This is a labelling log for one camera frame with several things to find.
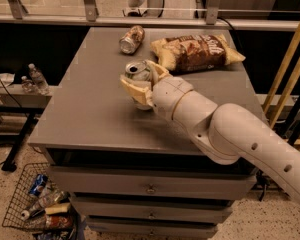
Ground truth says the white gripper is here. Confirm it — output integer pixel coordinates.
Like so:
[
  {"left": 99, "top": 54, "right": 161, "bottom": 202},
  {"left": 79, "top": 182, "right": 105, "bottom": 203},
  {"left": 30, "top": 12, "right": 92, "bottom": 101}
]
[{"left": 120, "top": 60, "right": 194, "bottom": 120}]

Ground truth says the green white 7up can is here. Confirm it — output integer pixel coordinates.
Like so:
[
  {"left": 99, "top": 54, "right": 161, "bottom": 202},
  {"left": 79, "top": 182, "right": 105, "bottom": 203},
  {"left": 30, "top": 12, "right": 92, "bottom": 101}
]
[{"left": 125, "top": 60, "right": 151, "bottom": 111}]

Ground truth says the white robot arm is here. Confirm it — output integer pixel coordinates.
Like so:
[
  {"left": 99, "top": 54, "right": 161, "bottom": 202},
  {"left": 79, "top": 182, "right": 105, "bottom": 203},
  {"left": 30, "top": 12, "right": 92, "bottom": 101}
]
[{"left": 120, "top": 60, "right": 300, "bottom": 205}]

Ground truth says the brown soda can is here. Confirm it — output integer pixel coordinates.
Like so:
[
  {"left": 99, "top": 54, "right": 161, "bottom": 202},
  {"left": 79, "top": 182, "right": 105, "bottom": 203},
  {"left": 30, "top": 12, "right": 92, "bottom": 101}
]
[{"left": 119, "top": 25, "right": 145, "bottom": 54}]

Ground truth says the blue pepsi can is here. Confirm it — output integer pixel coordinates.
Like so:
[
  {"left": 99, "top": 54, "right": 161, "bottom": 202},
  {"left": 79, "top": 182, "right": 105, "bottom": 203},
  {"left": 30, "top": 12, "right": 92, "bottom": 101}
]
[{"left": 29, "top": 174, "right": 48, "bottom": 197}]

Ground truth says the brown yellow chip bag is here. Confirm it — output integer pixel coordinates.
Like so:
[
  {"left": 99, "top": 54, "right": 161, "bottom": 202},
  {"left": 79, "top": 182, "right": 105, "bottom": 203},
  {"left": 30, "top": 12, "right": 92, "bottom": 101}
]
[{"left": 150, "top": 34, "right": 245, "bottom": 73}]

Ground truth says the tall clear water bottle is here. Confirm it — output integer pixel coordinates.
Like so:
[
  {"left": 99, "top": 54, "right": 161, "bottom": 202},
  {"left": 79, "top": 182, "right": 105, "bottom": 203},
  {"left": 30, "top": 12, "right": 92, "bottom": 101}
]
[{"left": 28, "top": 63, "right": 49, "bottom": 95}]

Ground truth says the small clear water bottle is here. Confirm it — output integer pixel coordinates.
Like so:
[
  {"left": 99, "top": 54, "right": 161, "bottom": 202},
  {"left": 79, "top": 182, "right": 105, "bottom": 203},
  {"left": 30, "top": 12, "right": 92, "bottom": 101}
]
[{"left": 21, "top": 76, "right": 35, "bottom": 93}]

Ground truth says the black side table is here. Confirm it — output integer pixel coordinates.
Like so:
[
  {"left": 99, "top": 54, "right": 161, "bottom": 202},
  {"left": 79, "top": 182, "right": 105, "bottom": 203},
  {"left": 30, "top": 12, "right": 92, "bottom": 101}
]
[{"left": 0, "top": 84, "right": 55, "bottom": 172}]

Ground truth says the clear plastic bottle in basket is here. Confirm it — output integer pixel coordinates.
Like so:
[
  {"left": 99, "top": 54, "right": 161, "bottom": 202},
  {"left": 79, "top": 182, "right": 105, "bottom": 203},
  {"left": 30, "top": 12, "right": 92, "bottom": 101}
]
[{"left": 21, "top": 190, "right": 68, "bottom": 221}]

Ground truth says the metal railing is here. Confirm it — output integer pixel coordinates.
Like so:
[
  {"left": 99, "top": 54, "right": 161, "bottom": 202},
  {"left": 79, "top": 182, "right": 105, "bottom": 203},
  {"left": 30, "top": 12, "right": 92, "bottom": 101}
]
[{"left": 0, "top": 0, "right": 300, "bottom": 30}]

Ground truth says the yellow sponge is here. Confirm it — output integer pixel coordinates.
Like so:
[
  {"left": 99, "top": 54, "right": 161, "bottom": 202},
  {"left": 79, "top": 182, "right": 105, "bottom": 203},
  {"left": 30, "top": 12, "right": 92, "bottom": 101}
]
[{"left": 45, "top": 203, "right": 71, "bottom": 215}]

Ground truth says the red snack bag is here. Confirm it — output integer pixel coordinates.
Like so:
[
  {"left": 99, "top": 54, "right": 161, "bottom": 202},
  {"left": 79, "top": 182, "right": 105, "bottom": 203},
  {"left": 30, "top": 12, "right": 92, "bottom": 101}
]
[{"left": 45, "top": 216, "right": 73, "bottom": 229}]

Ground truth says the wire basket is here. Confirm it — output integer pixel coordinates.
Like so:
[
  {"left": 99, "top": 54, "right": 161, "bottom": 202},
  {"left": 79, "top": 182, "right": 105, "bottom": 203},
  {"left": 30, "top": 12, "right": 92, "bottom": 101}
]
[{"left": 3, "top": 163, "right": 75, "bottom": 232}]

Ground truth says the yellow wooden frame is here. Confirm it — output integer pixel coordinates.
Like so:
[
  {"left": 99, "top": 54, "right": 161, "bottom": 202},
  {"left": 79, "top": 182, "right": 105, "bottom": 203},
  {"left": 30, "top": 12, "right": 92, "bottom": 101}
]
[{"left": 261, "top": 0, "right": 300, "bottom": 158}]

